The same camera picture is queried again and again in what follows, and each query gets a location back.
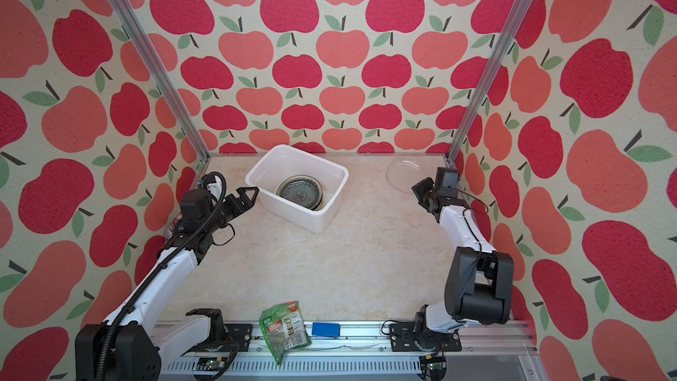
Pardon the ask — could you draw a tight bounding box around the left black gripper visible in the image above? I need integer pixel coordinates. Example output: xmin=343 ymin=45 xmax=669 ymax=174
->
xmin=203 ymin=185 xmax=259 ymax=234

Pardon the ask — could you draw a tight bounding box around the clear glass plate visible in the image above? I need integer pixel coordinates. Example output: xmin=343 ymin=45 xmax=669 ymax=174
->
xmin=385 ymin=158 xmax=424 ymax=194

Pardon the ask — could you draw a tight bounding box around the smoky translucent glass plate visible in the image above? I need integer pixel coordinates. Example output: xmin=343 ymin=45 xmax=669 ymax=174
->
xmin=277 ymin=176 xmax=324 ymax=211

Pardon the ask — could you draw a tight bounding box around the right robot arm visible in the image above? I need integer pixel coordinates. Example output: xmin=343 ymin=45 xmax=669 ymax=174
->
xmin=412 ymin=167 xmax=514 ymax=351

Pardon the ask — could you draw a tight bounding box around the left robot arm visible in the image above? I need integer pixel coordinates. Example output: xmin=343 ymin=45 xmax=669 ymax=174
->
xmin=75 ymin=173 xmax=259 ymax=380

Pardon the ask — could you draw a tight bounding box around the white plastic bin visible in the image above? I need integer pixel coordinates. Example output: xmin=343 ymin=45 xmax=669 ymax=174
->
xmin=245 ymin=145 xmax=349 ymax=233

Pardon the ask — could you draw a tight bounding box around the purple candy wrapper packet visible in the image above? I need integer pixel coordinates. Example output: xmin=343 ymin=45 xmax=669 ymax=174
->
xmin=164 ymin=214 xmax=182 ymax=240

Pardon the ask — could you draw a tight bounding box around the green snack packet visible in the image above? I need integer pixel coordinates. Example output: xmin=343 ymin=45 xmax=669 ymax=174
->
xmin=259 ymin=301 xmax=312 ymax=366

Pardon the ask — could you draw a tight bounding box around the blue box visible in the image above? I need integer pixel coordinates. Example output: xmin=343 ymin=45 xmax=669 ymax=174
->
xmin=311 ymin=322 xmax=340 ymax=339

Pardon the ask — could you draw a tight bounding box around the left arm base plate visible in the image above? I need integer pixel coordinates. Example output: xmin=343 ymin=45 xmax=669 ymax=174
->
xmin=178 ymin=322 xmax=254 ymax=353

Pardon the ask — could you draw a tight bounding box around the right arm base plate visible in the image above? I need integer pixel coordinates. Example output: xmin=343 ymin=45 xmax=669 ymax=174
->
xmin=381 ymin=320 xmax=462 ymax=354

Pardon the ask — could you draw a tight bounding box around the front aluminium rail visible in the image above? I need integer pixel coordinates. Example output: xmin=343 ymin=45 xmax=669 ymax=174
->
xmin=155 ymin=320 xmax=547 ymax=380

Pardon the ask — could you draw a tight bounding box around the right aluminium frame post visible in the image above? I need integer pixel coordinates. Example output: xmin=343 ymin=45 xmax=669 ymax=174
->
xmin=444 ymin=0 xmax=533 ymax=168

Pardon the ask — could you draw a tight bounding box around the aluminium frame post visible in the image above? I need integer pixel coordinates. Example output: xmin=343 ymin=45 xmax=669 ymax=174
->
xmin=444 ymin=0 xmax=533 ymax=168
xmin=108 ymin=0 xmax=211 ymax=165

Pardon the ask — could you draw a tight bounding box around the left aluminium frame post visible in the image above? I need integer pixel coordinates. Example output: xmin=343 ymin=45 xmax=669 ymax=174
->
xmin=108 ymin=0 xmax=211 ymax=165

